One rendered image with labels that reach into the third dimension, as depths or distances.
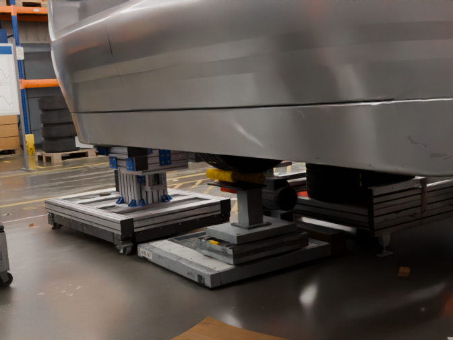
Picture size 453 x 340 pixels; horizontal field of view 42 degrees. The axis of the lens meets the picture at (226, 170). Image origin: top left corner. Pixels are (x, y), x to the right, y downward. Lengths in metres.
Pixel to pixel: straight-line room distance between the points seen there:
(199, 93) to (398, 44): 0.52
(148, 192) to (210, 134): 2.61
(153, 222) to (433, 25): 2.78
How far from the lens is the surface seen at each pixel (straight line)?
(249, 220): 3.16
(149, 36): 1.58
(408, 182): 3.47
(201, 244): 3.21
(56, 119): 10.38
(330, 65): 1.19
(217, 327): 2.45
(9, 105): 9.23
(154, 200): 4.10
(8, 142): 12.77
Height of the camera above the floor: 0.94
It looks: 7 degrees down
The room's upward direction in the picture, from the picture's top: 4 degrees counter-clockwise
